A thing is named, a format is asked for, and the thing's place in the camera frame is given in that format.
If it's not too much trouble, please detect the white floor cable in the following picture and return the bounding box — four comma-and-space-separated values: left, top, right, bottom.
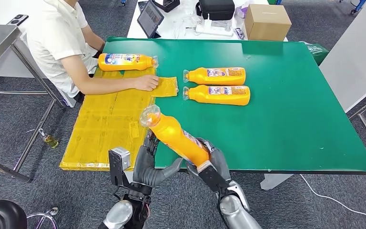
300, 174, 366, 226

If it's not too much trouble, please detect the person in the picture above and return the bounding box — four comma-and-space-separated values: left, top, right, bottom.
26, 0, 160, 99

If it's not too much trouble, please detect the brown cardboard box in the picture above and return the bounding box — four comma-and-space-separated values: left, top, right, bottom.
244, 3, 293, 42

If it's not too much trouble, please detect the small glass bottle yellow liquid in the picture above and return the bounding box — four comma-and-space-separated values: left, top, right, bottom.
38, 129, 59, 149

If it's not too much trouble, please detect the white power strip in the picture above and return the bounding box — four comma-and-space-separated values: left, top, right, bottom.
195, 14, 234, 37

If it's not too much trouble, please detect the blue wheeled frame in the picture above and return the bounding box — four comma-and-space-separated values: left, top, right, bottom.
339, 0, 366, 16

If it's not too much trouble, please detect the person's right hand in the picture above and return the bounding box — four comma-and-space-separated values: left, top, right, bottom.
132, 74, 160, 92

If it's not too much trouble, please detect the green bag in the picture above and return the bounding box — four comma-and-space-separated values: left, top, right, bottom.
300, 41, 330, 66

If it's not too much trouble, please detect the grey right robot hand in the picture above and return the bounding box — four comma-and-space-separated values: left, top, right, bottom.
186, 138, 232, 182

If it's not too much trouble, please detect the green table mat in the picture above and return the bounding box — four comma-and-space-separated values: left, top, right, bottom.
98, 37, 366, 175

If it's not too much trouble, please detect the purple tissue pack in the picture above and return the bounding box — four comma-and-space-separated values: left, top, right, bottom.
235, 4, 250, 19

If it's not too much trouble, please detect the white table leg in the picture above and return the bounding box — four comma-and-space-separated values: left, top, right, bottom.
260, 174, 294, 191

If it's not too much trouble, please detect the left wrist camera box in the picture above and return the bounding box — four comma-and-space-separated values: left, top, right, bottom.
108, 146, 133, 187

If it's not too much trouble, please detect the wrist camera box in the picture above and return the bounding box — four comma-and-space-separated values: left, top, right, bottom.
197, 160, 231, 193
108, 146, 133, 187

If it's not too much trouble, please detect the yellow taped cardboard mat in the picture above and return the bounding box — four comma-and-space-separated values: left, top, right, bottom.
59, 67, 179, 172

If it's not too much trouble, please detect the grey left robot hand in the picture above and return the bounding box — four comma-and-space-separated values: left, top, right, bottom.
132, 129, 183, 187

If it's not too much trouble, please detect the black carrying case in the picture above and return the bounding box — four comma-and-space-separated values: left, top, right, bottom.
195, 0, 236, 21

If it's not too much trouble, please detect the white table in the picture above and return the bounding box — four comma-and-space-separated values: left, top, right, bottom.
126, 0, 288, 42

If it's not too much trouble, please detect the black device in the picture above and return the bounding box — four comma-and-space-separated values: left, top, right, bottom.
153, 0, 181, 13

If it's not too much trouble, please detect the chrome ring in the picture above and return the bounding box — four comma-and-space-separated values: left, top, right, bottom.
27, 207, 59, 229

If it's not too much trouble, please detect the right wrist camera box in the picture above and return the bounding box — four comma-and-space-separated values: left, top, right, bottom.
197, 160, 231, 193

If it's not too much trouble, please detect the small printed packet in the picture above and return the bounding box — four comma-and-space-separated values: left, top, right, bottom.
234, 27, 246, 41

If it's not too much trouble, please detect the black tablet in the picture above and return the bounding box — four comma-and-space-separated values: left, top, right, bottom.
137, 0, 165, 39

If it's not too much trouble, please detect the black ribbed round stool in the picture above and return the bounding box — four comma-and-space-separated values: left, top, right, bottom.
0, 199, 28, 229

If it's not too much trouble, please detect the orange detergent bottle clear cap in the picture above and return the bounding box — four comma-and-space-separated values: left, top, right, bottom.
139, 104, 211, 167
182, 85, 251, 106
183, 67, 246, 86
98, 53, 159, 72

